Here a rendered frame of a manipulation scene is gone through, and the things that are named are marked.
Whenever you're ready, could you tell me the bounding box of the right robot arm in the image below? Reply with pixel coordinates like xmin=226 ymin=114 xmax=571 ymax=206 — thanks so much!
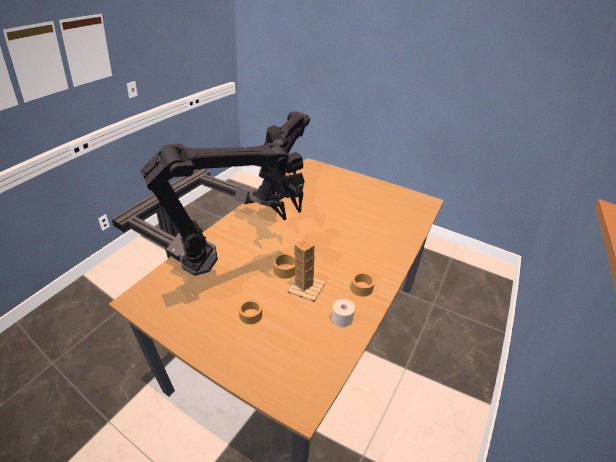
xmin=141 ymin=143 xmax=305 ymax=271

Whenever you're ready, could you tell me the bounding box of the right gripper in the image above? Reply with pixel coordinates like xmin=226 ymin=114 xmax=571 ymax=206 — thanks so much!
xmin=269 ymin=189 xmax=304 ymax=220

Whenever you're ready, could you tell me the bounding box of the grey cylinder with pale top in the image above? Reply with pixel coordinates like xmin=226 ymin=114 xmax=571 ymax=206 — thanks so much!
xmin=332 ymin=299 xmax=355 ymax=327

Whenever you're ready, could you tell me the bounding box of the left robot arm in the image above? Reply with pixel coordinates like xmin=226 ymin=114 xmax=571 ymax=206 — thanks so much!
xmin=252 ymin=111 xmax=310 ymax=201

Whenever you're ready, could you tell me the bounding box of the small wooden pallet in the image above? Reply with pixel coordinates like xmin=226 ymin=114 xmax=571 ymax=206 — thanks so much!
xmin=287 ymin=278 xmax=326 ymax=302

